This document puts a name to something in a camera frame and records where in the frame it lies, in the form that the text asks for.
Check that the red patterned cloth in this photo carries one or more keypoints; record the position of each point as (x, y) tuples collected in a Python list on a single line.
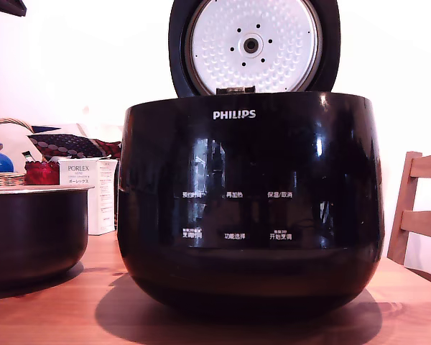
[(107, 147)]

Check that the wicker basket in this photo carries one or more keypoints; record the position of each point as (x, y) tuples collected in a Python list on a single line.
[(3, 178)]

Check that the black metallic pot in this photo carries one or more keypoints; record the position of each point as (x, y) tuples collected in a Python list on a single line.
[(32, 230)]

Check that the wooden chair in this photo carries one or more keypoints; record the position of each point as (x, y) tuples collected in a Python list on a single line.
[(422, 219)]

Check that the red crimped jar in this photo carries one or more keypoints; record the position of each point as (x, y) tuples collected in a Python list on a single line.
[(41, 174)]

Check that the black Philips rice cooker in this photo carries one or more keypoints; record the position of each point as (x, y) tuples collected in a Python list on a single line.
[(251, 215)]

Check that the black rice cooker lid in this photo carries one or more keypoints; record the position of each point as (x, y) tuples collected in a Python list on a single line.
[(253, 39)]

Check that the white Porlex box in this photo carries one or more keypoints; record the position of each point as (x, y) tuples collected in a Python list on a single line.
[(104, 194)]

